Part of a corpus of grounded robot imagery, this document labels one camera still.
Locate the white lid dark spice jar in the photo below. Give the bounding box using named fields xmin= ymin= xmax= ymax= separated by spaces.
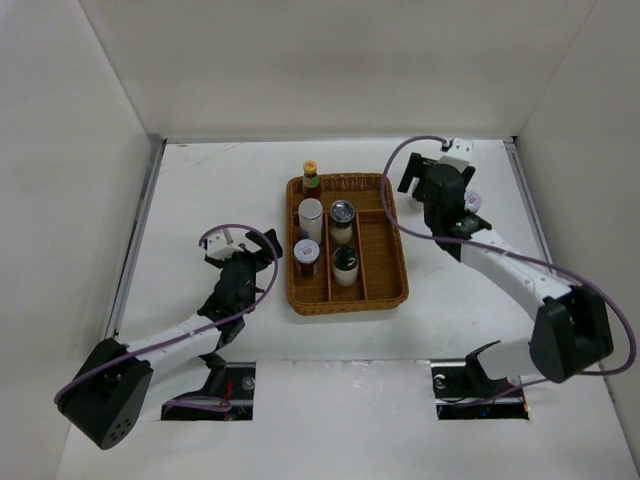
xmin=293 ymin=239 xmax=320 ymax=277

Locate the silver lid spice jar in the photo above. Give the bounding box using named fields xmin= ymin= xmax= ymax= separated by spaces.
xmin=298 ymin=198 xmax=324 ymax=245

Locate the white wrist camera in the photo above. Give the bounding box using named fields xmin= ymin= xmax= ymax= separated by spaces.
xmin=199 ymin=228 xmax=242 ymax=261
xmin=437 ymin=138 xmax=474 ymax=173

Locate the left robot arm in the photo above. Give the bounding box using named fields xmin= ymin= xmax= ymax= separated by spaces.
xmin=55 ymin=173 xmax=409 ymax=450

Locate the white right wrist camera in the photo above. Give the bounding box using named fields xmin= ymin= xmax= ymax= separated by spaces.
xmin=437 ymin=138 xmax=474 ymax=173

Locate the white lid orange spice jar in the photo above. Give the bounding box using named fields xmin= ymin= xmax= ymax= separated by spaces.
xmin=464 ymin=190 xmax=483 ymax=213

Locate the black cap white bottle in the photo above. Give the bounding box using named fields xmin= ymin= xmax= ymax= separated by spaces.
xmin=332 ymin=245 xmax=359 ymax=287

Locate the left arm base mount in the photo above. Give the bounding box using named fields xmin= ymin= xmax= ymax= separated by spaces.
xmin=160 ymin=353 xmax=257 ymax=422

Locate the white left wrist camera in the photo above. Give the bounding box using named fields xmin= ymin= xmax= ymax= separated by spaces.
xmin=199 ymin=228 xmax=242 ymax=261

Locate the brown wicker basket tray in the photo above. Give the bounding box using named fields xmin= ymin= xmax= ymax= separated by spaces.
xmin=285 ymin=172 xmax=410 ymax=317

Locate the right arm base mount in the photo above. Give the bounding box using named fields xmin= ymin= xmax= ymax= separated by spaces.
xmin=431 ymin=341 xmax=529 ymax=421

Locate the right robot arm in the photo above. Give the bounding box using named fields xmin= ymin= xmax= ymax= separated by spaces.
xmin=402 ymin=153 xmax=614 ymax=396

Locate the red sauce bottle yellow cap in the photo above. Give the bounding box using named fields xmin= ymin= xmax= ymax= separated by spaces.
xmin=302 ymin=160 xmax=322 ymax=199

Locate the glass dome grinder bottle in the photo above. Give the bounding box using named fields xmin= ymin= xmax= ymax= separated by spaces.
xmin=329 ymin=200 xmax=355 ymax=245

